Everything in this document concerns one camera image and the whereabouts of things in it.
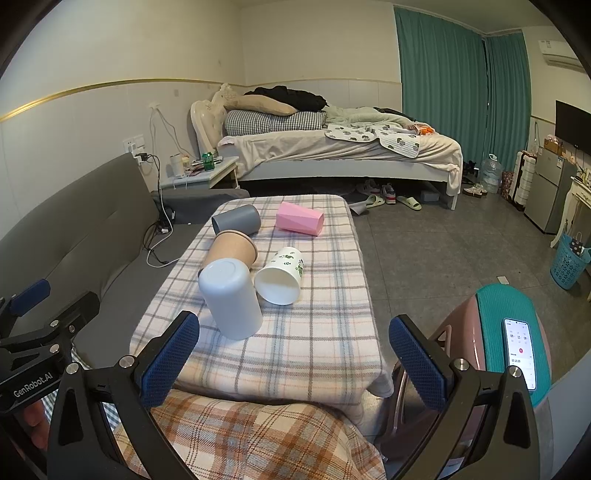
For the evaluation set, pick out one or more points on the white nightstand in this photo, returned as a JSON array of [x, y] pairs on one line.
[[210, 174]]

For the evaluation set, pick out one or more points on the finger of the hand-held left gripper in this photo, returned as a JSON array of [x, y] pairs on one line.
[[30, 296], [76, 310]]

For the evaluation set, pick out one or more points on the orange plaid blanket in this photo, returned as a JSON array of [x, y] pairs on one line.
[[258, 443]]

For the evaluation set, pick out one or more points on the grey refrigerator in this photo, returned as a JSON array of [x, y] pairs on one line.
[[547, 191]]

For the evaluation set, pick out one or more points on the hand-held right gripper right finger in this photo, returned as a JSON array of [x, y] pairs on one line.
[[418, 364]]

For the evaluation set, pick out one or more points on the green drink can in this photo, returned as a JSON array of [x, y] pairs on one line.
[[207, 160]]

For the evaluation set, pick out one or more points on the white mug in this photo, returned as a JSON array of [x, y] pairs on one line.
[[175, 164]]

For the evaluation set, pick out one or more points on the checked pillow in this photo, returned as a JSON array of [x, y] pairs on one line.
[[272, 121]]

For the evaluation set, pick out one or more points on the white leaf print blanket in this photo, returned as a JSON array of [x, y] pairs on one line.
[[369, 136]]

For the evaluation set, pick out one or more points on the bed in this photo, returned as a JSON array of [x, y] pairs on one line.
[[341, 157]]

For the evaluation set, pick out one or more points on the pink faceted cup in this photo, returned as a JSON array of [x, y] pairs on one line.
[[299, 218]]

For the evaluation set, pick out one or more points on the grey plastic cup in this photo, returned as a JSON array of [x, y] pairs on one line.
[[236, 219]]

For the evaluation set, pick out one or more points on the plaid table blanket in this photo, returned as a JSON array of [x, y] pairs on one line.
[[318, 332]]

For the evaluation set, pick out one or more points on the large water jug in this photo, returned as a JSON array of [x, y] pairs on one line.
[[491, 175]]

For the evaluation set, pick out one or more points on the brown paper cup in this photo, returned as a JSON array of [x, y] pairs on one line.
[[230, 249]]

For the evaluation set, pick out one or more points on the beige pillow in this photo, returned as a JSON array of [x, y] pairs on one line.
[[267, 105]]

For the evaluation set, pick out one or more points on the person's left hand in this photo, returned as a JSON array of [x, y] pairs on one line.
[[35, 421]]

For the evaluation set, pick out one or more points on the black television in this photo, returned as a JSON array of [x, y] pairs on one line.
[[572, 125]]

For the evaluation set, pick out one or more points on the smartphone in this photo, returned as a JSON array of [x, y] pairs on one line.
[[521, 353]]

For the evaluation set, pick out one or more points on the black jacket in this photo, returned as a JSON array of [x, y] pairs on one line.
[[288, 98]]

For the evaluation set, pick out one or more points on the white paper cup green print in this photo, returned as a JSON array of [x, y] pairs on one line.
[[280, 279]]

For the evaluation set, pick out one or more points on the pink chair teal cushion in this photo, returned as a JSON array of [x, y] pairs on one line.
[[489, 314]]

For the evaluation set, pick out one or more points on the green slipper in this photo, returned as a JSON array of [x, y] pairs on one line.
[[410, 202], [375, 201]]

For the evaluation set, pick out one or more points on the white side table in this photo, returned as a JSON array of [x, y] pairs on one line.
[[577, 203]]

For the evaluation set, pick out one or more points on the blue laundry basket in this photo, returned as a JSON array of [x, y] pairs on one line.
[[567, 267]]

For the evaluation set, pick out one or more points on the white air conditioner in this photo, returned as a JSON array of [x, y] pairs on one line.
[[559, 53]]

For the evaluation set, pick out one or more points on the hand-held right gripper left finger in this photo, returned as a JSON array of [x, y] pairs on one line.
[[170, 362]]

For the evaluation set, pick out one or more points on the pale blue plastic cup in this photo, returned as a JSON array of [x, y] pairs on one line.
[[231, 300]]

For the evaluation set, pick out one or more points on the white sneaker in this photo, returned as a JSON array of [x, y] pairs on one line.
[[475, 189]]

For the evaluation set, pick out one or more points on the grey sneaker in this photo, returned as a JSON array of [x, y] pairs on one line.
[[388, 193]]

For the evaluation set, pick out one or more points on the wall socket with chargers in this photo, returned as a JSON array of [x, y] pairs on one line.
[[135, 148]]

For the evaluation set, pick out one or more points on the grey sofa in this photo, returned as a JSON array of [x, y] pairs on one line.
[[78, 230]]

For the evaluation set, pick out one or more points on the white padded headboard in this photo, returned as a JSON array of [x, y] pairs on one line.
[[207, 120]]

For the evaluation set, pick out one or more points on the teal curtain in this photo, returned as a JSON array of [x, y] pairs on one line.
[[438, 83]]

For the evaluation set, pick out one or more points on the pale green comforter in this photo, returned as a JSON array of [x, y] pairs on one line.
[[364, 115]]

